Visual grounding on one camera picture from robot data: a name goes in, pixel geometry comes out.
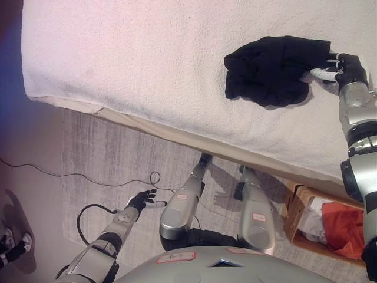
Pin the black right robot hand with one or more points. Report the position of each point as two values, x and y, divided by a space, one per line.
352 69

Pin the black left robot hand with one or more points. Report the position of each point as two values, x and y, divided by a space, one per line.
141 200

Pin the black clothing item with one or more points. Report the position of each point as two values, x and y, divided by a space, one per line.
265 73

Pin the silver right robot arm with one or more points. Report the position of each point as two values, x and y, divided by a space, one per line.
356 123

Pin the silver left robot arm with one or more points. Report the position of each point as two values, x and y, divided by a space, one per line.
117 227

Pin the white terry bed blanket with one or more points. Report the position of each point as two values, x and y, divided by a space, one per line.
132 53

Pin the woven wooden laundry basket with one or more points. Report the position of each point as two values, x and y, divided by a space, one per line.
294 218

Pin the silver left robot leg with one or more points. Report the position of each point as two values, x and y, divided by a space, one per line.
179 209

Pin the silver robot leg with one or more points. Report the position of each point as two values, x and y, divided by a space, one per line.
179 209
256 218

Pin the grey floor rug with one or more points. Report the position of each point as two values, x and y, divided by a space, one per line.
97 153

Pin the silver robot torso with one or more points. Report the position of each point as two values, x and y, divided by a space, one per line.
221 265

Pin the silver right robot leg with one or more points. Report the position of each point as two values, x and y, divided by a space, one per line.
256 218

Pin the person's black white shoe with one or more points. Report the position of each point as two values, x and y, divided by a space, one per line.
26 241
6 244

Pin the orange garment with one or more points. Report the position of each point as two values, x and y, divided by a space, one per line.
341 224

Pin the white garment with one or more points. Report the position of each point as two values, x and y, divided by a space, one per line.
312 221

